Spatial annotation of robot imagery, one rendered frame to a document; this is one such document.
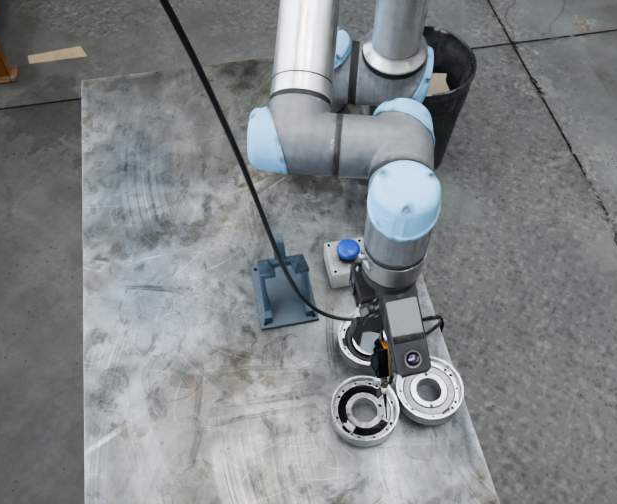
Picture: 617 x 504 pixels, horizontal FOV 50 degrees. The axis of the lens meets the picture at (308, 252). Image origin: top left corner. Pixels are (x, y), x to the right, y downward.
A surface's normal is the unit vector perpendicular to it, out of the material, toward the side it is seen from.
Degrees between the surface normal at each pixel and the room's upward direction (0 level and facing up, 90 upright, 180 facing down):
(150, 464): 0
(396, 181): 0
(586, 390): 0
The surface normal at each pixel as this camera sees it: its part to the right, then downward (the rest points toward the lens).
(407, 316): 0.12, -0.04
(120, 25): 0.00, -0.56
